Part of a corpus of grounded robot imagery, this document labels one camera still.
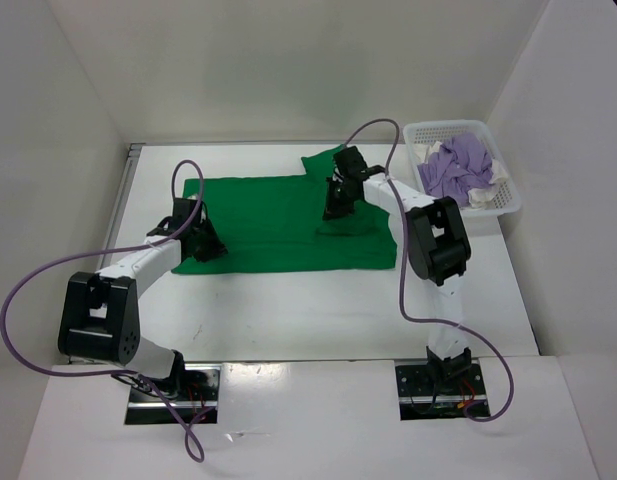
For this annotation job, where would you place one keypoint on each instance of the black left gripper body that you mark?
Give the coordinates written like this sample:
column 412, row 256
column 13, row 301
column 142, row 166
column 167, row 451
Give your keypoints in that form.
column 208, row 244

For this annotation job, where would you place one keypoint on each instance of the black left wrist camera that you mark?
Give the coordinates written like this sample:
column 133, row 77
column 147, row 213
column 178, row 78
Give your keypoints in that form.
column 185, row 219

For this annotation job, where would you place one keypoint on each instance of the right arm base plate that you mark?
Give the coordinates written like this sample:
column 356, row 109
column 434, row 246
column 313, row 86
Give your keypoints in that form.
column 420, row 398

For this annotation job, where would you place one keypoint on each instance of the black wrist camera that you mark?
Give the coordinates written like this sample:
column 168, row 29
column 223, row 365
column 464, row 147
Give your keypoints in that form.
column 351, row 165
column 185, row 219

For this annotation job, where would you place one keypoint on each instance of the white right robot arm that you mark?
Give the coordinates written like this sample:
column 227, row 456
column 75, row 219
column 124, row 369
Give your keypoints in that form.
column 435, row 248

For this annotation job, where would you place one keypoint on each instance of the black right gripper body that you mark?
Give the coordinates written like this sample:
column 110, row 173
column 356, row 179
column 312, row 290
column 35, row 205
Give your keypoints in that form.
column 338, row 201

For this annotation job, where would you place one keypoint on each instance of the white t-shirt in basket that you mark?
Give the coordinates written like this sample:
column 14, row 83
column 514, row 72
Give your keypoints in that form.
column 478, row 198

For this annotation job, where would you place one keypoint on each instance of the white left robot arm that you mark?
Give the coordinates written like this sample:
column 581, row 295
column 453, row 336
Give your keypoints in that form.
column 101, row 319

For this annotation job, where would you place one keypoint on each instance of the purple t-shirt in basket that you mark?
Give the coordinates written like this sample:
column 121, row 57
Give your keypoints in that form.
column 460, row 165

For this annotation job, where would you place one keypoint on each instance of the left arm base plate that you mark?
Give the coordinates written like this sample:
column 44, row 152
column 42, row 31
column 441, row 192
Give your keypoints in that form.
column 198, row 398

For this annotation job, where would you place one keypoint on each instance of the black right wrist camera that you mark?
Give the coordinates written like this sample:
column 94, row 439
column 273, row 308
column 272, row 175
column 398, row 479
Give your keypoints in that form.
column 351, row 165

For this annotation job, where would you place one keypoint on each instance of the green t-shirt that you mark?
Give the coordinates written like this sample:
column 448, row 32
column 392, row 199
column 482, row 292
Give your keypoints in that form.
column 275, row 225

